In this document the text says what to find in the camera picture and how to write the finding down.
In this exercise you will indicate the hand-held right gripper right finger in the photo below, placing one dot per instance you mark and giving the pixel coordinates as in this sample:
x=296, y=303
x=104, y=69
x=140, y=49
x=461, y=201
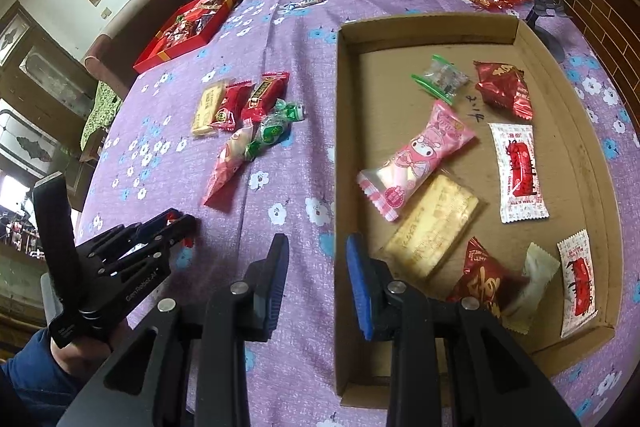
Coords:
x=361, y=292

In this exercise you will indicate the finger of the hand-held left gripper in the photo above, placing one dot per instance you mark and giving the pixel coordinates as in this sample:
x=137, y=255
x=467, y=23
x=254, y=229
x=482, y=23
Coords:
x=152, y=224
x=175, y=237

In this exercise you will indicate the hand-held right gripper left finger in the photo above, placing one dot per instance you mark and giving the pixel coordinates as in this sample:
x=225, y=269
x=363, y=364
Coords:
x=275, y=287

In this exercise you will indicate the small plain red packet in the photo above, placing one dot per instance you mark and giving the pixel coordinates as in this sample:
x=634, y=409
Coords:
x=187, y=243

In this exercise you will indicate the pink cartoon snack packet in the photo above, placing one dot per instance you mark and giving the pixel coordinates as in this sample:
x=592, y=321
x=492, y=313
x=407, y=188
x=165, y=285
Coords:
x=227, y=167
x=415, y=162

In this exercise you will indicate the yellow biscuit packet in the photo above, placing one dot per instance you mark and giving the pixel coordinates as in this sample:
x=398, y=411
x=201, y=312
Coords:
x=432, y=227
x=207, y=109

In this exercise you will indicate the dark red gold snack packet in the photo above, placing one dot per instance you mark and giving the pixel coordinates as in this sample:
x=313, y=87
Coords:
x=485, y=282
x=502, y=89

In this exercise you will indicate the large green candy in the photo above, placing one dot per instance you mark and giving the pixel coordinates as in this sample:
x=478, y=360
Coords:
x=270, y=132

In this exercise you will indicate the red cartoon snack packet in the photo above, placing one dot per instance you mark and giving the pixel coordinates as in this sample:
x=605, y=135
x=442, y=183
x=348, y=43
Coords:
x=232, y=107

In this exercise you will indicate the shallow cardboard box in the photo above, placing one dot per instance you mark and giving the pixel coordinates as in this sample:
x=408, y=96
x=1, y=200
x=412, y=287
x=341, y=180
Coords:
x=380, y=132

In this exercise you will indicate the long red dark-label packet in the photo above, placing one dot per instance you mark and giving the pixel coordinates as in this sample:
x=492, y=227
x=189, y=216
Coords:
x=265, y=94

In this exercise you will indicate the small green candy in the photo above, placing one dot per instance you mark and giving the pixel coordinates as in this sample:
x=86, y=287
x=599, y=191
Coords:
x=292, y=111

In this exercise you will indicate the plain white snack packet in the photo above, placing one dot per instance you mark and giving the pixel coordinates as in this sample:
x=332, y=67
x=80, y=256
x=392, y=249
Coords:
x=535, y=282

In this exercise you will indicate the white red-print sachet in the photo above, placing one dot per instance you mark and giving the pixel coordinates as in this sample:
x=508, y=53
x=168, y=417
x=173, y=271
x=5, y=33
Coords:
x=520, y=172
x=577, y=287

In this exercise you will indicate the clear green-edged candy packet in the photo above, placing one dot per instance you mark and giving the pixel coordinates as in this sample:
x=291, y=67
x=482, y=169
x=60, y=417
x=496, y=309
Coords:
x=442, y=77

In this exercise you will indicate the person's left hand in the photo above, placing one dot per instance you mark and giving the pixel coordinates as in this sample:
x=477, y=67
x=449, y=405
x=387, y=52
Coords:
x=85, y=357

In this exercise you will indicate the green patterned cushion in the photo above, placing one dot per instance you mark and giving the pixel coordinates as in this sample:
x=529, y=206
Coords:
x=100, y=112

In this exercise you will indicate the red candy box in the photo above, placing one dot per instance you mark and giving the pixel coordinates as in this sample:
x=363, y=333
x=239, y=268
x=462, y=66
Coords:
x=165, y=52

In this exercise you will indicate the wooden glass-door cabinet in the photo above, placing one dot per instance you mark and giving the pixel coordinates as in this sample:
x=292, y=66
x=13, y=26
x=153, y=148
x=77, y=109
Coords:
x=35, y=82

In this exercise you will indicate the brown padded chair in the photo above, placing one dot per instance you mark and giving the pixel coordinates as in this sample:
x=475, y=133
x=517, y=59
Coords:
x=130, y=27

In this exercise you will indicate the pile of assorted candies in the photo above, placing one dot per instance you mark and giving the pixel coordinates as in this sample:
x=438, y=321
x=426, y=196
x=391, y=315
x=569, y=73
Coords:
x=197, y=17

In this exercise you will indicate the white wrapped candy stick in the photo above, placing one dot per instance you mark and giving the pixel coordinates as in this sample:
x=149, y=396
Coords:
x=307, y=1

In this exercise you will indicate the wooden brick-pattern counter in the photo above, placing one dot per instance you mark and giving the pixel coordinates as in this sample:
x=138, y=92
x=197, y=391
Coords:
x=600, y=17

